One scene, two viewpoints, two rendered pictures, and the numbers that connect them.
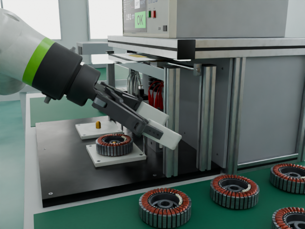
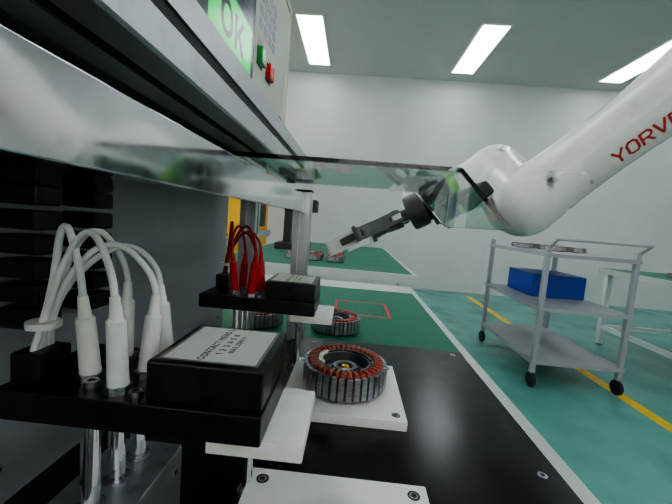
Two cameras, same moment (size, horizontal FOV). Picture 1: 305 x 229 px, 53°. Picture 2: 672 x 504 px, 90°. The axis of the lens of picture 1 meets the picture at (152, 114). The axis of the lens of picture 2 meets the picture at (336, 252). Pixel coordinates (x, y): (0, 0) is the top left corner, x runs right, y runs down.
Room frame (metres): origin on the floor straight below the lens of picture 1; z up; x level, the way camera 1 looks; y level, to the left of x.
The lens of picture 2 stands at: (1.29, 0.27, 1.00)
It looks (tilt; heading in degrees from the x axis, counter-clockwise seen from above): 5 degrees down; 204
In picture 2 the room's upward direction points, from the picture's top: 5 degrees clockwise
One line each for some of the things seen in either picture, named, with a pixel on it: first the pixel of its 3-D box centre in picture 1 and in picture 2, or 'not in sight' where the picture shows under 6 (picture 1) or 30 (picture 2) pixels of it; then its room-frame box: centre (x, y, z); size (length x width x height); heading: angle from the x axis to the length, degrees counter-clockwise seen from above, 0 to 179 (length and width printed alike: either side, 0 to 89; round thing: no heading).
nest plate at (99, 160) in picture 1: (115, 151); (343, 387); (0.88, 0.12, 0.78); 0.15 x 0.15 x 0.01; 21
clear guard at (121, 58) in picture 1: (117, 67); (354, 197); (0.85, 0.10, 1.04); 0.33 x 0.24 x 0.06; 111
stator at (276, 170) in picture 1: (293, 177); not in sight; (0.72, -0.36, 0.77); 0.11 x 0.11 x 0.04
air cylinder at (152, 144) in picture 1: (158, 139); not in sight; (0.93, -0.02, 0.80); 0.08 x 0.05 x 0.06; 21
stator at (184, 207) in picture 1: (164, 206); (335, 321); (0.59, -0.03, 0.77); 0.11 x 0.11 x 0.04
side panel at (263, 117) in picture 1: (270, 113); not in sight; (0.84, -0.33, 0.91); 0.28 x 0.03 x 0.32; 111
